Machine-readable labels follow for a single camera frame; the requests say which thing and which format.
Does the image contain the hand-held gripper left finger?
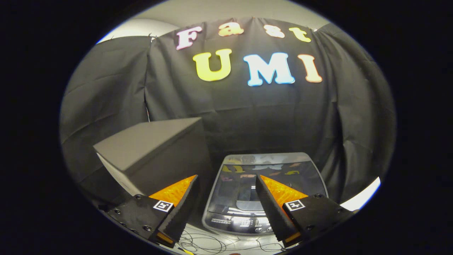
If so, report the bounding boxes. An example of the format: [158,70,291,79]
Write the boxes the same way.
[106,174,199,248]

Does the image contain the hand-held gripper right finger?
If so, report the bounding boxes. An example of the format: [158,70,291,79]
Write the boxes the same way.
[255,174,356,248]

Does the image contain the grey washing machine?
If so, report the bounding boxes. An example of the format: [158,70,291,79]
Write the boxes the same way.
[202,152,329,236]

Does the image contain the dark glass washing machine lid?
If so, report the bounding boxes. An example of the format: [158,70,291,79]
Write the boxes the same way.
[207,153,328,217]

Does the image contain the grey cabinet with dark top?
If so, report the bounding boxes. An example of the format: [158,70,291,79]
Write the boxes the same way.
[93,117,214,213]

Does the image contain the thin black floor cables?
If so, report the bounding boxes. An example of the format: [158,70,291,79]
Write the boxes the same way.
[175,227,283,255]

